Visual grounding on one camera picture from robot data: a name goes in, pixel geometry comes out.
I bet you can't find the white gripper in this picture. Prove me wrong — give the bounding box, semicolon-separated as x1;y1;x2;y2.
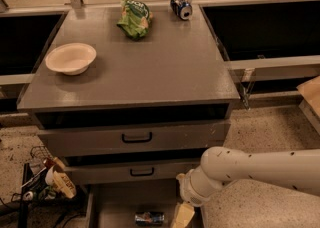
170;169;211;228

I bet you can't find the redbull can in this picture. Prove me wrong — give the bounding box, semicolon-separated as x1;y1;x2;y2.
135;211;165;227

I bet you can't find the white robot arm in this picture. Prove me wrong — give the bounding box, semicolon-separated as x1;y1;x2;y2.
170;147;320;228

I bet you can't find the grey top drawer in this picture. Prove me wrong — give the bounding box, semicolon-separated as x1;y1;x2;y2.
38;120;231;157

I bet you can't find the grey open bottom drawer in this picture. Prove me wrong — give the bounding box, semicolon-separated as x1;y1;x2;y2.
85;176;206;228

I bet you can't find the grey drawer cabinet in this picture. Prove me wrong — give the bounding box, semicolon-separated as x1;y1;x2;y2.
17;4;241;228

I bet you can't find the grey middle drawer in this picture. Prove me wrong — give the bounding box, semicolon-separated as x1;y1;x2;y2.
65;158;200;185

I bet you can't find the blue pepsi can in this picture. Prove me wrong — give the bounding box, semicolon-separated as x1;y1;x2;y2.
170;0;193;20

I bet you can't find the brown cardboard box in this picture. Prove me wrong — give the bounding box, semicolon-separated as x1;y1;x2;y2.
297;76;320;117

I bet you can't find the white paper bowl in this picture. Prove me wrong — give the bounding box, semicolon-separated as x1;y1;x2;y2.
45;43;97;76

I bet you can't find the green chip bag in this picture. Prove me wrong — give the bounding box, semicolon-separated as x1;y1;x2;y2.
117;0;153;40

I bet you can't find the black wire rack with items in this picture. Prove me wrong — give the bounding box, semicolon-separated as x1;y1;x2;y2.
18;146;77;228

